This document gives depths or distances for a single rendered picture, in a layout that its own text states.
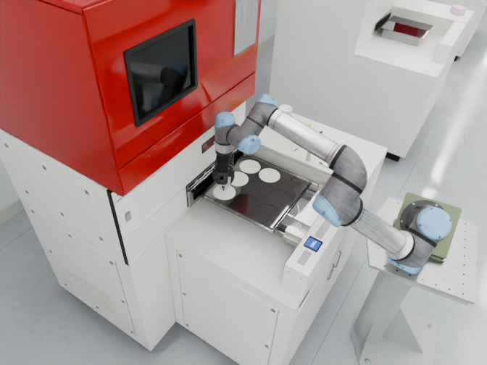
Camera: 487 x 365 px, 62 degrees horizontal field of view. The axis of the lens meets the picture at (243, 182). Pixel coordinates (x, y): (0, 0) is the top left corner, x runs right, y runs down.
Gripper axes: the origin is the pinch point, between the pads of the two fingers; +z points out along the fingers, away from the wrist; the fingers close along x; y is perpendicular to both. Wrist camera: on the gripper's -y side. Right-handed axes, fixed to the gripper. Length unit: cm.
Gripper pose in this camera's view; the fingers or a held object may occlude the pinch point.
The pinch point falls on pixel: (223, 189)
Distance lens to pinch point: 170.2
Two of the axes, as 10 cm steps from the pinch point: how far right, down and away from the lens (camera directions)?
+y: 0.6, -6.7, 7.4
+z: -0.4, 7.4, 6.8
